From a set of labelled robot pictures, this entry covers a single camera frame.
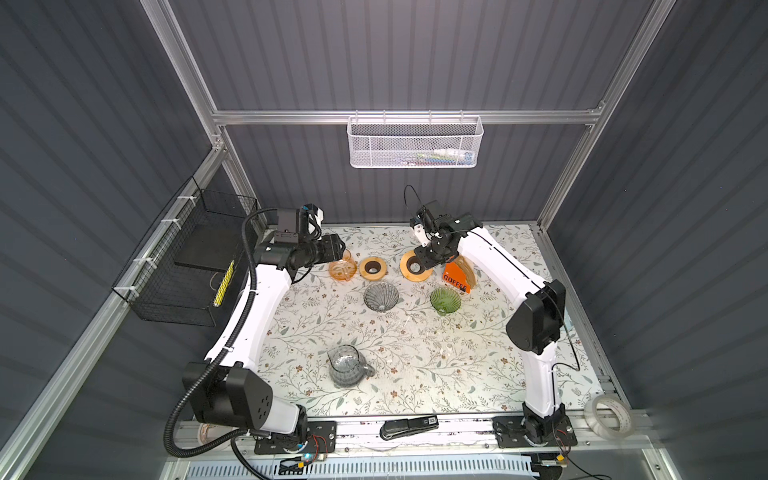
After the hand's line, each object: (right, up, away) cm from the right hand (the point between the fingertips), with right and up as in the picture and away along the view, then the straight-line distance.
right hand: (427, 261), depth 89 cm
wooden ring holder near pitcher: (-17, -6, +15) cm, 23 cm away
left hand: (-26, +4, -9) cm, 28 cm away
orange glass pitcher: (-28, -4, +21) cm, 35 cm away
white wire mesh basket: (-3, +49, +35) cm, 60 cm away
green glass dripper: (+7, -13, +10) cm, 18 cm away
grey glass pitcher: (-23, -30, -5) cm, 38 cm away
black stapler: (-10, -39, -19) cm, 44 cm away
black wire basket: (-63, -3, -17) cm, 65 cm away
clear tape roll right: (+48, -37, -14) cm, 62 cm away
